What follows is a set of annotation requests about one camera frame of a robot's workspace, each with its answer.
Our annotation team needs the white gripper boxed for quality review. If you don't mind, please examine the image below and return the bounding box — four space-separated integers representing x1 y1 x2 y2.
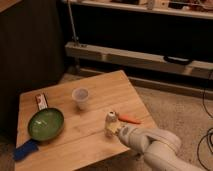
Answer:
113 124 134 144

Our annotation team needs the small white bottle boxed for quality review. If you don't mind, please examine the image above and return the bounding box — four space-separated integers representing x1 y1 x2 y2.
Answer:
105 111 119 137

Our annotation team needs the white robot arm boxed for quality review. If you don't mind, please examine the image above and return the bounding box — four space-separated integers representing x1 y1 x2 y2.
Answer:
115 124 204 171

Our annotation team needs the orange carrot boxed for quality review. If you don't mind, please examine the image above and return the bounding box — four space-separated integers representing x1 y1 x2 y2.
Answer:
118 115 141 124

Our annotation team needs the wooden table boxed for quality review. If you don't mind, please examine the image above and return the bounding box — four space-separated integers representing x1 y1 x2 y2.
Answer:
15 71 156 171

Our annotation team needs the clear plastic cup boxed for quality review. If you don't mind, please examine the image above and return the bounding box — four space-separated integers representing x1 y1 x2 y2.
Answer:
72 88 89 110

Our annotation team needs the green bowl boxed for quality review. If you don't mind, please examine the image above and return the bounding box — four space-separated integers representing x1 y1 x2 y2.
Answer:
27 108 64 141

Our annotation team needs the red white snack packet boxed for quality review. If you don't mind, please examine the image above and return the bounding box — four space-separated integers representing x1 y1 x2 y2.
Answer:
35 94 48 110

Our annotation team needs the white lower shelf board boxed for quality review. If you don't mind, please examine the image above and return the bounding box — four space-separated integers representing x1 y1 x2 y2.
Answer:
65 42 213 78

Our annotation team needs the blue sponge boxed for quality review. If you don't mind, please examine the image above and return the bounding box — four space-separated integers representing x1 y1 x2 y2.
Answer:
13 139 38 161

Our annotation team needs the metal stand pole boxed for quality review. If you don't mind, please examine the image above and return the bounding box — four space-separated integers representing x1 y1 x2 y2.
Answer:
67 0 80 46

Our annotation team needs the upper shelf board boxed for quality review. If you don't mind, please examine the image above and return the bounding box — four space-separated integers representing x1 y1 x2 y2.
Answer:
61 0 213 20

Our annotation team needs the black cable on floor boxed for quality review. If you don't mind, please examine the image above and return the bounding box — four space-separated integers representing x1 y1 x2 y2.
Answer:
196 69 213 163

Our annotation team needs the black handle on shelf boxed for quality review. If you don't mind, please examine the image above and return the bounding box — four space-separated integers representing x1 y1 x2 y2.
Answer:
163 56 193 65

